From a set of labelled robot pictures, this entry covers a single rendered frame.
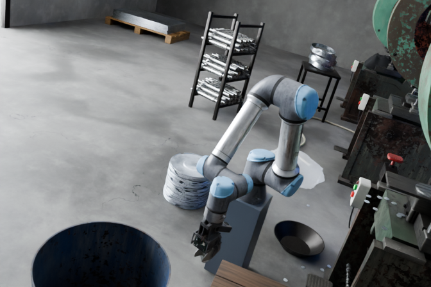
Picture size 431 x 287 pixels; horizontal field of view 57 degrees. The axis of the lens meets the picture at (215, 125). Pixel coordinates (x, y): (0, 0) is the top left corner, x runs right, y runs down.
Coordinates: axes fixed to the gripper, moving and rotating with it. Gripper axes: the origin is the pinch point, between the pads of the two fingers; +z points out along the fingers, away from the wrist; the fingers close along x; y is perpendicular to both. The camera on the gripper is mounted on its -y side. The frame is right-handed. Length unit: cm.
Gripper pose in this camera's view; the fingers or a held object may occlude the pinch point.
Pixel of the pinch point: (204, 259)
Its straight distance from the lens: 157.3
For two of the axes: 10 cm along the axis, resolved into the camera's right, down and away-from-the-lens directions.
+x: 7.7, 4.1, -4.9
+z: -2.3, 8.9, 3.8
